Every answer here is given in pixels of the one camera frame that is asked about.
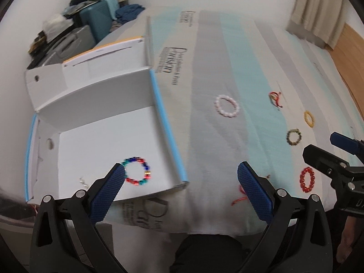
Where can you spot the blue clothes pile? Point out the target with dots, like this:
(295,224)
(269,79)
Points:
(128,13)

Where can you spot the black flat items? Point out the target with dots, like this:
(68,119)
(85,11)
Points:
(38,42)

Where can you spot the dark clothes pile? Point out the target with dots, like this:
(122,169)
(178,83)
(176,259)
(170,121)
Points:
(82,1)

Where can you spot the white cardboard box blue edges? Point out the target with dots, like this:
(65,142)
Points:
(93,119)

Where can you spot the teal suitcase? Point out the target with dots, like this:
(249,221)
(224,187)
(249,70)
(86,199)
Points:
(99,17)

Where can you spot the person's right forearm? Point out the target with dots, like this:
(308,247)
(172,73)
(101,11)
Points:
(347,237)

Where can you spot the white plastic bag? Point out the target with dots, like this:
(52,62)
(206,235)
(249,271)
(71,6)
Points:
(55,24)

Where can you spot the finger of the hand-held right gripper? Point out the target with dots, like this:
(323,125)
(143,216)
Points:
(344,142)
(324,159)

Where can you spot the grey suitcase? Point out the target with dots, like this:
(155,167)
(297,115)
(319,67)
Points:
(68,45)

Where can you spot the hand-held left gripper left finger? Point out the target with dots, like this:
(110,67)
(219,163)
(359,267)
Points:
(108,194)

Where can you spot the cream window curtain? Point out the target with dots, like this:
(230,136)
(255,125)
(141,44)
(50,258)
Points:
(315,8)

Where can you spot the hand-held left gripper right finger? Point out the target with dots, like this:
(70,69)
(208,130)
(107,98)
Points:
(256,196)

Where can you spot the striped printed bedsheet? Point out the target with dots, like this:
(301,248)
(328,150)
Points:
(227,62)

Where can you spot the person's dark trouser leg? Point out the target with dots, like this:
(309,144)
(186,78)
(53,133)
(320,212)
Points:
(209,254)

